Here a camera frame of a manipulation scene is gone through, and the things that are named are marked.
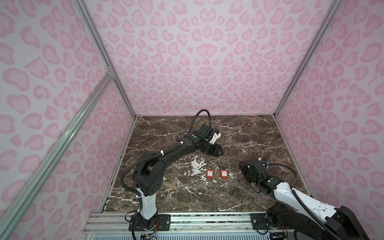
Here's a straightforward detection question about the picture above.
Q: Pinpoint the aluminium frame post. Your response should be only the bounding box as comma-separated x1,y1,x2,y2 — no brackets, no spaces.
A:
274,0,344,120
73,0,137,120

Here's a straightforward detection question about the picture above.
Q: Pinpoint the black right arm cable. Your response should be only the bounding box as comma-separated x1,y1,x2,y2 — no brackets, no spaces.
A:
265,162,343,240

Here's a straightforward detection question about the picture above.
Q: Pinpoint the aluminium frame post right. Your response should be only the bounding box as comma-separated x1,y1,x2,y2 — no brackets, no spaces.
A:
274,0,344,120

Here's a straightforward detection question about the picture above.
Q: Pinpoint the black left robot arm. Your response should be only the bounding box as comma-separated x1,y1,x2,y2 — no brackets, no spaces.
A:
120,124,223,231

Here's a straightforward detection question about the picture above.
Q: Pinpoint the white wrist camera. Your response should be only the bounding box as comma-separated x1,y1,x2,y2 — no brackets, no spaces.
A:
209,130,221,145
260,160,270,169

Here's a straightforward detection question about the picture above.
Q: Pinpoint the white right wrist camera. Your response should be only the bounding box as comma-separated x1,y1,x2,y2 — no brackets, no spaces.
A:
260,160,270,169

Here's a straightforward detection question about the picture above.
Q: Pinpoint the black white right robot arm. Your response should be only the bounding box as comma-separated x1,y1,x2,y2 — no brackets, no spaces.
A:
239,158,369,240

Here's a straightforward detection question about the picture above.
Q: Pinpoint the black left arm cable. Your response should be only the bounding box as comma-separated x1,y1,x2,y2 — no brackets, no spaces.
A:
119,108,213,197

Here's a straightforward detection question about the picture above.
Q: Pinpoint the aluminium diagonal frame bar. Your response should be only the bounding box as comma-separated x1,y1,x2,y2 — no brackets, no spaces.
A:
1,73,115,240

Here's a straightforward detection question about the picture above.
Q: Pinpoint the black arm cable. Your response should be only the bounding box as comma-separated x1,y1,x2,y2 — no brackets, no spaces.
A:
265,162,343,240
119,108,213,197

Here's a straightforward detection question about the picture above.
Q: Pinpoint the red padlock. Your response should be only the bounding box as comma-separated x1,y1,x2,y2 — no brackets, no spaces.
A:
220,164,229,179
206,164,215,179

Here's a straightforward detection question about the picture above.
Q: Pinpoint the aluminium frame post left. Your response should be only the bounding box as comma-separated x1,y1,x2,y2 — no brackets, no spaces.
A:
73,0,137,120

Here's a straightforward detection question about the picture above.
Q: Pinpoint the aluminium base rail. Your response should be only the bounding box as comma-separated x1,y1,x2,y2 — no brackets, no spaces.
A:
81,212,309,240

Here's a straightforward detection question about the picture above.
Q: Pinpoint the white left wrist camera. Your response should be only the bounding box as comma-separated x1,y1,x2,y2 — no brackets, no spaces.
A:
209,130,221,145

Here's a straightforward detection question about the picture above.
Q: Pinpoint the small black padlock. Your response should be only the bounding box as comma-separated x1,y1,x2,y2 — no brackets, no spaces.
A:
243,135,250,142

